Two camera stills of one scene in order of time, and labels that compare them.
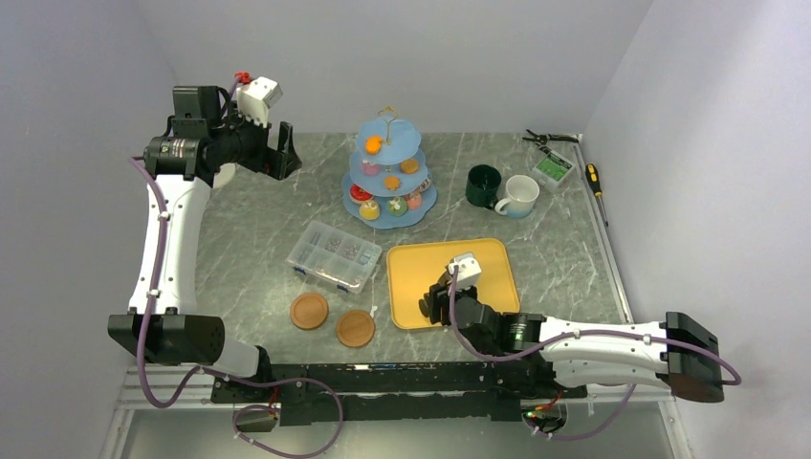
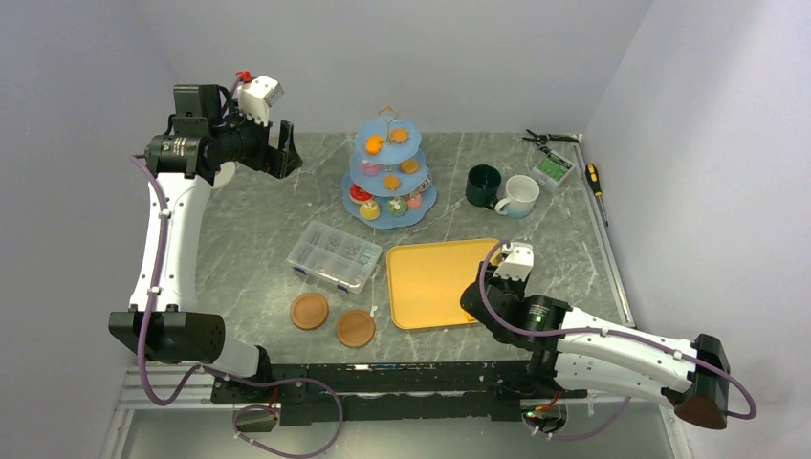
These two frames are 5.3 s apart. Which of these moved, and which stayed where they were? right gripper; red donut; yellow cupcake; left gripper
Moved: right gripper
Stayed: red donut; yellow cupcake; left gripper
